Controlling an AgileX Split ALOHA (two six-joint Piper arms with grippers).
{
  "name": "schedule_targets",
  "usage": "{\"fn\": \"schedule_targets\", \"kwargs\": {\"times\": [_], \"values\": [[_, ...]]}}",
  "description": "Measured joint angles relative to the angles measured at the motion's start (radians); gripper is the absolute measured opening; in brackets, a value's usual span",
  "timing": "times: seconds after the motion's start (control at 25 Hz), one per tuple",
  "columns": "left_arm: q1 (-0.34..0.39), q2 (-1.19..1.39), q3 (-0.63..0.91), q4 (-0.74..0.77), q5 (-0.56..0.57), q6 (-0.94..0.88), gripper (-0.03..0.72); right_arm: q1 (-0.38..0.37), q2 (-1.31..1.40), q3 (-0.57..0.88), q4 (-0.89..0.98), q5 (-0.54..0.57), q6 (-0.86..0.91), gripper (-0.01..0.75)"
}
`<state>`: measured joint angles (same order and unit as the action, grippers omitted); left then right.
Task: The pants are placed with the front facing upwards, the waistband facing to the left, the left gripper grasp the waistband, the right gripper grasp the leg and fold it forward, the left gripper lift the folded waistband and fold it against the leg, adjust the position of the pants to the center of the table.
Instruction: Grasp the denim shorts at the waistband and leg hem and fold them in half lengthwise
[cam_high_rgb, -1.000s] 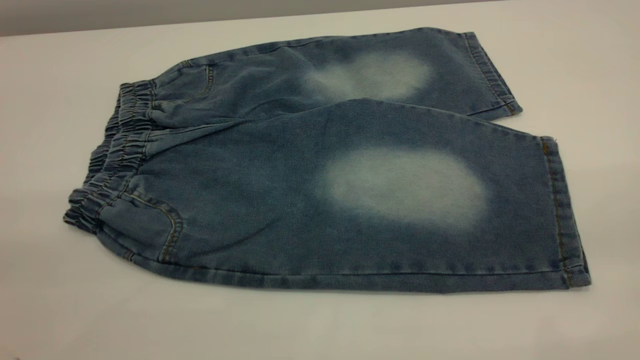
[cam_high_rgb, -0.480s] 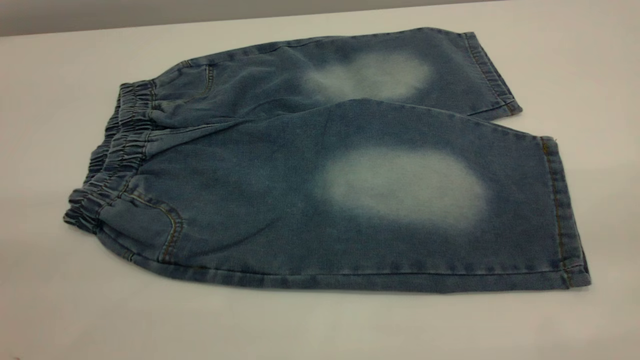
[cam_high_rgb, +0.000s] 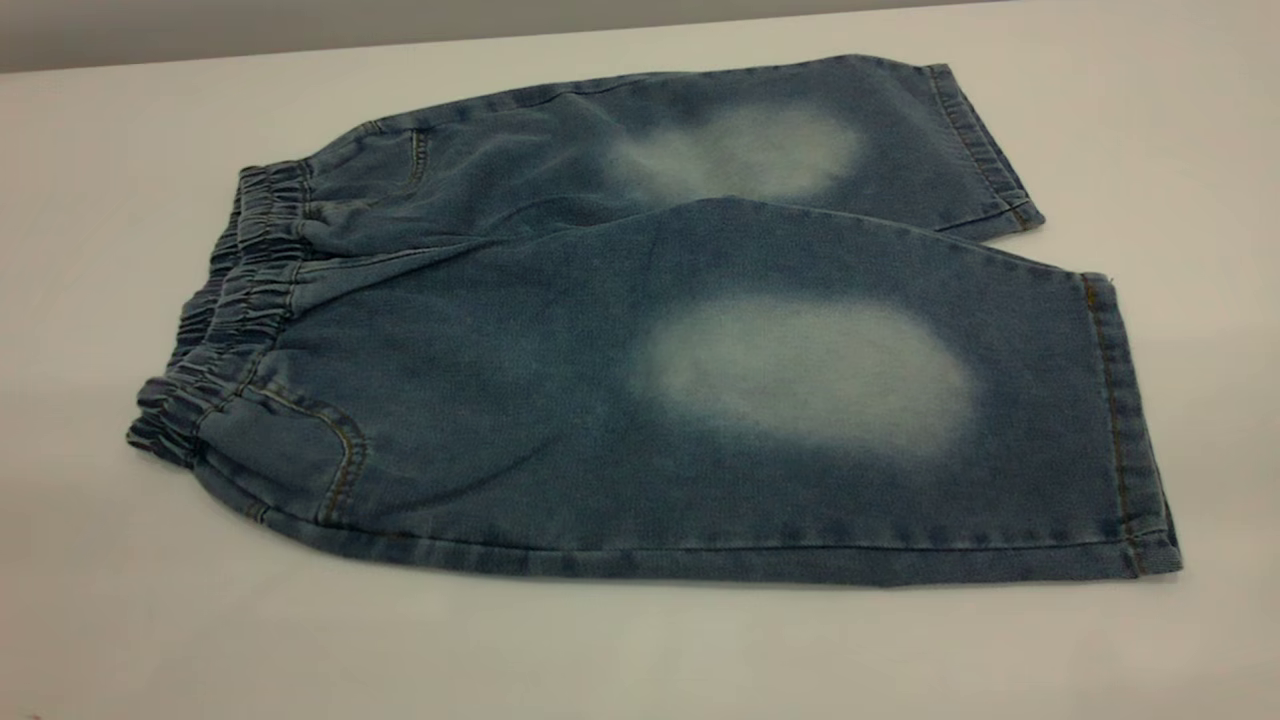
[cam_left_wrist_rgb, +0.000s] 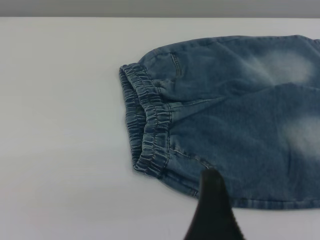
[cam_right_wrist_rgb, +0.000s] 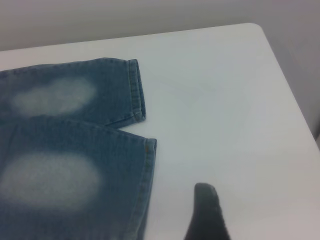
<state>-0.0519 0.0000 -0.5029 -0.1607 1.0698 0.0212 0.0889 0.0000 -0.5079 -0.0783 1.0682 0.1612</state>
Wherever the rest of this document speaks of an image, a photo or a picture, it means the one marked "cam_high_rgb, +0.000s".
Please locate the blue denim pants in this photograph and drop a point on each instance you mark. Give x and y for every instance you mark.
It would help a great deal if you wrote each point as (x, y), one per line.
(600, 400)

